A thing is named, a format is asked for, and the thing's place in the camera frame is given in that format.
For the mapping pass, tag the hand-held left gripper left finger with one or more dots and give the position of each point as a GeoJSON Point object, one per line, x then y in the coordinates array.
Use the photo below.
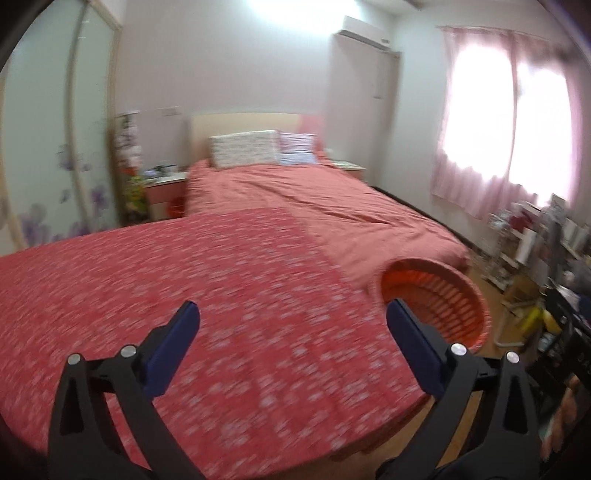
{"type": "Point", "coordinates": [173, 346]}

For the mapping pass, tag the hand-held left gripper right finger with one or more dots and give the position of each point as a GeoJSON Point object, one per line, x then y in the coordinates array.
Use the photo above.
{"type": "Point", "coordinates": [413, 344]}

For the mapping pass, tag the orange plastic laundry basket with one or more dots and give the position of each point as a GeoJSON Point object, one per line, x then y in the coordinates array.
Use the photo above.
{"type": "Point", "coordinates": [443, 286]}

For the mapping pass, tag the person's right hand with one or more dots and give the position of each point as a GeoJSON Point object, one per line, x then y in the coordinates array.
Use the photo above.
{"type": "Point", "coordinates": [570, 415]}

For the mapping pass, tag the yellow plastic tub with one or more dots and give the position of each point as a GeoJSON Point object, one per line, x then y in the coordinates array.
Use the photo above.
{"type": "Point", "coordinates": [540, 319]}

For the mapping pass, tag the red floral tablecloth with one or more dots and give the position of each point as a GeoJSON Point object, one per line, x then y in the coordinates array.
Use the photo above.
{"type": "Point", "coordinates": [231, 277]}

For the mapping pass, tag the white shelf cart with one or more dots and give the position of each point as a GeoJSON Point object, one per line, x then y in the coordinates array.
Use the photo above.
{"type": "Point", "coordinates": [519, 249]}

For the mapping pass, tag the cluttered shelf rack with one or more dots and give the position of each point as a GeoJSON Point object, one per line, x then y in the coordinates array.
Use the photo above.
{"type": "Point", "coordinates": [568, 230]}

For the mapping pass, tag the pink nightstand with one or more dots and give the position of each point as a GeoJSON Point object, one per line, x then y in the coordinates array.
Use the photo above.
{"type": "Point", "coordinates": [161, 194]}
{"type": "Point", "coordinates": [351, 170]}

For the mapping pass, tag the bed with pink duvet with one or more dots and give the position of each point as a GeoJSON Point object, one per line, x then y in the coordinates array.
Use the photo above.
{"type": "Point", "coordinates": [346, 203]}

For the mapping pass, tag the yellow green plush toy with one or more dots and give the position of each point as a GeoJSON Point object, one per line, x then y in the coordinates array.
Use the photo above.
{"type": "Point", "coordinates": [135, 194]}

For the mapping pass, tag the white floral pillow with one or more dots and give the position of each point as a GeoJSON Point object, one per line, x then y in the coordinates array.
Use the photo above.
{"type": "Point", "coordinates": [244, 150]}

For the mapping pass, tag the hanging plush toy organizer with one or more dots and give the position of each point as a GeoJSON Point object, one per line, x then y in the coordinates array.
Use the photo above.
{"type": "Point", "coordinates": [127, 141]}

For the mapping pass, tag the lilac striped pillow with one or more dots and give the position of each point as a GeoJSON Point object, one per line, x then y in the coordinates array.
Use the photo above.
{"type": "Point", "coordinates": [299, 148]}

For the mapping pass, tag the beige bed headboard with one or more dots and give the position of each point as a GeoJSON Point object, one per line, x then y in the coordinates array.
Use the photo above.
{"type": "Point", "coordinates": [240, 122]}

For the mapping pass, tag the pink curtain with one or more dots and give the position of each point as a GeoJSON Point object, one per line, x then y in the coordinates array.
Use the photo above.
{"type": "Point", "coordinates": [471, 115]}
{"type": "Point", "coordinates": [545, 129]}

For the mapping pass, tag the floral glass wardrobe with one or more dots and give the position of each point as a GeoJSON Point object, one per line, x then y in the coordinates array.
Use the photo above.
{"type": "Point", "coordinates": [46, 138]}

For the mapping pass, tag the white air conditioner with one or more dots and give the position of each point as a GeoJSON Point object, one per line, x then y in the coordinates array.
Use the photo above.
{"type": "Point", "coordinates": [364, 32]}

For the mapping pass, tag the white metal tube frame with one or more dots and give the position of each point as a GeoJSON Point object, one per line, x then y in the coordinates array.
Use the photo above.
{"type": "Point", "coordinates": [505, 339]}

